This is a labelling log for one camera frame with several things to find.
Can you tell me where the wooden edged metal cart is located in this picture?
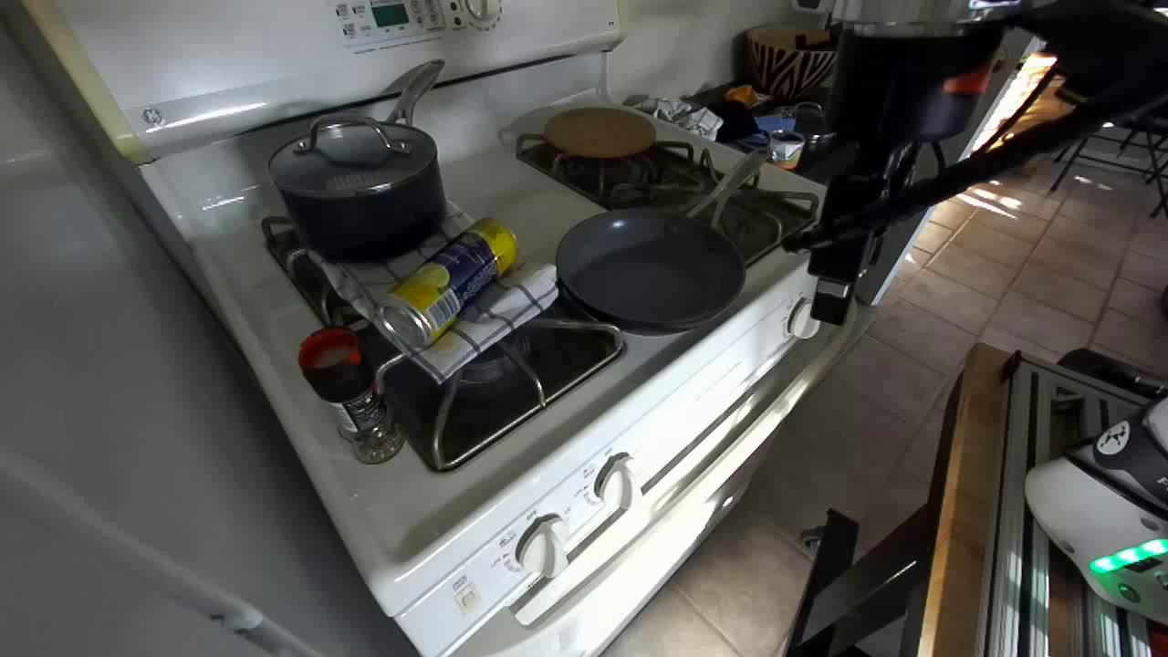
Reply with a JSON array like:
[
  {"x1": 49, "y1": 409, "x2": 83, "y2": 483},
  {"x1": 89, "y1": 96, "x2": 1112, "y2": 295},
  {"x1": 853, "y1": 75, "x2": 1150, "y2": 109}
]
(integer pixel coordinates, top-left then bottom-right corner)
[{"x1": 899, "y1": 342, "x2": 1168, "y2": 657}]

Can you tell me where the white stove burner knob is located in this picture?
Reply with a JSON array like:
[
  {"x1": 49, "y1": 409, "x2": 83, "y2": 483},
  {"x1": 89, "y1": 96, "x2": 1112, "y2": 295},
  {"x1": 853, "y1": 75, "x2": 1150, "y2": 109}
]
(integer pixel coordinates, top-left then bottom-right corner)
[
  {"x1": 510, "y1": 511, "x2": 573, "y2": 583},
  {"x1": 786, "y1": 295, "x2": 824, "y2": 345},
  {"x1": 587, "y1": 450, "x2": 638, "y2": 514}
]

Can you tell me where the glass pot lid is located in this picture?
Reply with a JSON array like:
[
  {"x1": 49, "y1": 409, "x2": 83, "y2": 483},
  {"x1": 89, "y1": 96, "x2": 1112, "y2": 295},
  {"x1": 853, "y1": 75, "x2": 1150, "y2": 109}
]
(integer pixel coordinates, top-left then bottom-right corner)
[{"x1": 265, "y1": 114, "x2": 443, "y2": 198}]

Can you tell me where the dark chair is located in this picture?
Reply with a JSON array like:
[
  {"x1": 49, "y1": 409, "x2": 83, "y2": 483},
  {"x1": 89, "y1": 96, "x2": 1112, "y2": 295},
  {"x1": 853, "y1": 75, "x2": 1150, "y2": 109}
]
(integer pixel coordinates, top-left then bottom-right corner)
[{"x1": 1050, "y1": 85, "x2": 1168, "y2": 221}]

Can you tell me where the yellow and blue can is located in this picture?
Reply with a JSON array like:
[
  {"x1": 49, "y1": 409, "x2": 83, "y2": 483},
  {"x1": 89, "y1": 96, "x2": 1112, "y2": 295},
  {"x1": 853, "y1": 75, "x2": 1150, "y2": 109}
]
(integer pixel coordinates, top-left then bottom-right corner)
[{"x1": 374, "y1": 215, "x2": 527, "y2": 354}]

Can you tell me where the small white cup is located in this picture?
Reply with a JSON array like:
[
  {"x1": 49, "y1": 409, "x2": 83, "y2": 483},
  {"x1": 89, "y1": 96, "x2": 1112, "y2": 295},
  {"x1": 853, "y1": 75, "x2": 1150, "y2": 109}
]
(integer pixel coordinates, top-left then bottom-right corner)
[{"x1": 763, "y1": 132, "x2": 812, "y2": 173}]

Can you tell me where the dark pot with handle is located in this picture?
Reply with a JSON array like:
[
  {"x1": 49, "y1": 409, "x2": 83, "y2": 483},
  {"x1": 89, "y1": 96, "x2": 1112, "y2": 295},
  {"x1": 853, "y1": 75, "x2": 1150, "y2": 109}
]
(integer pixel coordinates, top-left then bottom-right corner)
[{"x1": 265, "y1": 53, "x2": 450, "y2": 264}]

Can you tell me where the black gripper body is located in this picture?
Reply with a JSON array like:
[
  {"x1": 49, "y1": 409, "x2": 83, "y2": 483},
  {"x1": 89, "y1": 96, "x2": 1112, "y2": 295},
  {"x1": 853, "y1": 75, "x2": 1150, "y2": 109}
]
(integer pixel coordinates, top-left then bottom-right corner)
[{"x1": 802, "y1": 230, "x2": 869, "y2": 328}]

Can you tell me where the white striped dish towel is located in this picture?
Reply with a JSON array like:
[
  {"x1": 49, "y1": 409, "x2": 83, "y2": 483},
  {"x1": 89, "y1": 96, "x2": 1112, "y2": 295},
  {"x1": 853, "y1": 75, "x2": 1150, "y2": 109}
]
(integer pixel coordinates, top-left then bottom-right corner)
[{"x1": 308, "y1": 212, "x2": 561, "y2": 383}]

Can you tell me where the black burner grate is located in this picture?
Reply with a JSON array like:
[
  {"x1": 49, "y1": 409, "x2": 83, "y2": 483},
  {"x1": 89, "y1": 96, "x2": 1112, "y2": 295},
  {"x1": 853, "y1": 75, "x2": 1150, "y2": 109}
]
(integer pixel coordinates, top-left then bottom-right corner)
[
  {"x1": 261, "y1": 215, "x2": 368, "y2": 331},
  {"x1": 685, "y1": 179, "x2": 823, "y2": 265},
  {"x1": 510, "y1": 125, "x2": 728, "y2": 212},
  {"x1": 376, "y1": 319, "x2": 633, "y2": 473}
]

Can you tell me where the white gas stove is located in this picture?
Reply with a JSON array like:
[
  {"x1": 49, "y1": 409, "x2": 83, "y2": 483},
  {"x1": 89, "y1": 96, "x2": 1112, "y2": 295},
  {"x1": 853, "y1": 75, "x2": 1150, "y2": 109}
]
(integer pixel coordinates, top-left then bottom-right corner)
[{"x1": 14, "y1": 0, "x2": 879, "y2": 657}]

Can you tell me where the dark frying pan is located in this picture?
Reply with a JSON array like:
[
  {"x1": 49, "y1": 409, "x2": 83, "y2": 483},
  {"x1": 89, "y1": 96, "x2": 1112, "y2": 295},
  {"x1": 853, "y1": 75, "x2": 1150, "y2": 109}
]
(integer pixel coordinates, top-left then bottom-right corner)
[{"x1": 550, "y1": 152, "x2": 772, "y2": 336}]

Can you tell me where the crumpled foil wrapper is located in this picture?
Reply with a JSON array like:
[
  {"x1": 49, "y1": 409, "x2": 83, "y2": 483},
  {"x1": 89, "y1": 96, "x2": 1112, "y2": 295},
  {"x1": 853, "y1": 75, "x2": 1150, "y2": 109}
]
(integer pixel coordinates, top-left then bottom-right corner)
[{"x1": 643, "y1": 91, "x2": 728, "y2": 141}]

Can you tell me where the black metal stand frame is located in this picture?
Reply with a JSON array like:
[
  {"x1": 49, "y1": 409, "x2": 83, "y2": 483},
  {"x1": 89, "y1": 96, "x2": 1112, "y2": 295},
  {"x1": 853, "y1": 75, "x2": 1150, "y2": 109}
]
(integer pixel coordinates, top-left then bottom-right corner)
[{"x1": 781, "y1": 505, "x2": 963, "y2": 657}]

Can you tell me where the round wooden cork plate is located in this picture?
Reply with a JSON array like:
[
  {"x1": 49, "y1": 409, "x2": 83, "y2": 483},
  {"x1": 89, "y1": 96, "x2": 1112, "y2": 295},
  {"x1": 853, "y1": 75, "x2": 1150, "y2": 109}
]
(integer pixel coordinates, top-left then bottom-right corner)
[{"x1": 540, "y1": 106, "x2": 660, "y2": 164}]

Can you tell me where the woven patterned basket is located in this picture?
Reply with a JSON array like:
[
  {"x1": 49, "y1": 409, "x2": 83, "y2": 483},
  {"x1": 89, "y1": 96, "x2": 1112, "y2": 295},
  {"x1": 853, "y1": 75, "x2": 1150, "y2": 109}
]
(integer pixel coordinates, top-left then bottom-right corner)
[{"x1": 742, "y1": 24, "x2": 843, "y2": 101}]

